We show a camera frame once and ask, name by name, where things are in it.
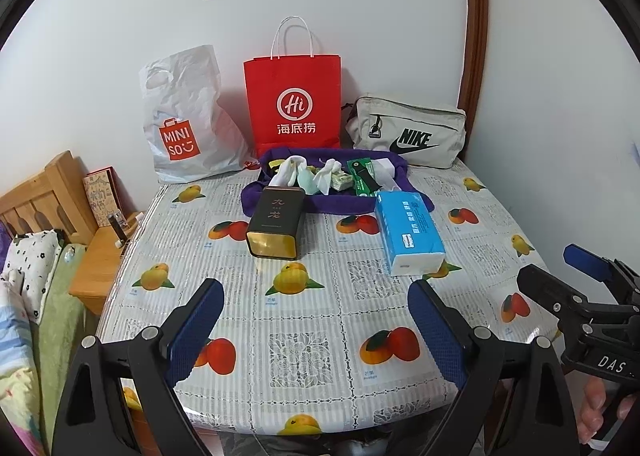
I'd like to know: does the white plastic shopping bag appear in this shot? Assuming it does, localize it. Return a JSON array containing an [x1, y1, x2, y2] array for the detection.
[[139, 44, 251, 184]]

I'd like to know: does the red paper bag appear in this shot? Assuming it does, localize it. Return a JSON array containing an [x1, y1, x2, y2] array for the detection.
[[243, 16, 343, 157]]

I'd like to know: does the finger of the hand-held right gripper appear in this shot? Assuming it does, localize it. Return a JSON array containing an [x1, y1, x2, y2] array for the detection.
[[516, 263, 640, 337], [562, 243, 640, 304]]

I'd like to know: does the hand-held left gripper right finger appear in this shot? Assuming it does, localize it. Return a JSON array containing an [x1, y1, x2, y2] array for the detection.
[[407, 279, 581, 456]]

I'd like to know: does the green white sponge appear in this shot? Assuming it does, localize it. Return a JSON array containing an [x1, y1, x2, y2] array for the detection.
[[327, 170, 357, 195]]

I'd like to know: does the white polka dot pillow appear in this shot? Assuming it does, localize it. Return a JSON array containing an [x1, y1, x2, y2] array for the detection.
[[5, 229, 63, 324]]

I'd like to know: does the brown patterned box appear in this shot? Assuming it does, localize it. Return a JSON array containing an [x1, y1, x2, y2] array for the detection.
[[82, 165, 123, 229]]

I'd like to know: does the brown wooden door frame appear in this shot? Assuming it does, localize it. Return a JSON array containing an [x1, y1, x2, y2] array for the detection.
[[457, 0, 490, 157]]

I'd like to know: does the black tea tin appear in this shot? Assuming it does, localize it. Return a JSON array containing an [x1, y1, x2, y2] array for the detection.
[[245, 187, 307, 259]]

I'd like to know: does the purple towel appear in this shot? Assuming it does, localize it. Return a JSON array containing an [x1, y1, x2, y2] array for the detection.
[[241, 147, 435, 217]]

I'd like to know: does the green bed sheet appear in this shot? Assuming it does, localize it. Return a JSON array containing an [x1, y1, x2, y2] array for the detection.
[[35, 241, 88, 389]]

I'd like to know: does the floral quilt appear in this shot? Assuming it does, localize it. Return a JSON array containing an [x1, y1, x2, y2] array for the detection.
[[0, 269, 56, 456]]

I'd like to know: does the person's right hand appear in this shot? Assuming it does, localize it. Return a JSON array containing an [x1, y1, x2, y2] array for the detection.
[[576, 375, 634, 444]]

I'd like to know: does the black watch strap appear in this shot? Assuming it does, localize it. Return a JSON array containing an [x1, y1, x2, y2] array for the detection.
[[350, 161, 373, 194]]

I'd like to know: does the dark green packet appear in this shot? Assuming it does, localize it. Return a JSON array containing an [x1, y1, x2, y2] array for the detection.
[[348, 157, 381, 198]]

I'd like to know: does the grey waist bag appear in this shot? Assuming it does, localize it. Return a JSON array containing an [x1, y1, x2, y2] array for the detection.
[[344, 94, 467, 169]]

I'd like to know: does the wooden nightstand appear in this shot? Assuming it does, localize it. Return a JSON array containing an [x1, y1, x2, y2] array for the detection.
[[67, 210, 147, 315]]

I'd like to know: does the small dark bottle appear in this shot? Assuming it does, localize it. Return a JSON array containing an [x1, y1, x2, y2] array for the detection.
[[107, 210, 132, 244]]

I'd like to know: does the white sponge block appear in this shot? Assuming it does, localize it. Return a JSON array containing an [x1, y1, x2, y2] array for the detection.
[[372, 160, 403, 184]]

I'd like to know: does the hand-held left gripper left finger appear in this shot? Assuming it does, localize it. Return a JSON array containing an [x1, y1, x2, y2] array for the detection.
[[52, 277, 226, 456]]

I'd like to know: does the blue tissue pack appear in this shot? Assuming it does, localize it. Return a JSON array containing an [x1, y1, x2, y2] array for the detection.
[[374, 190, 447, 277]]

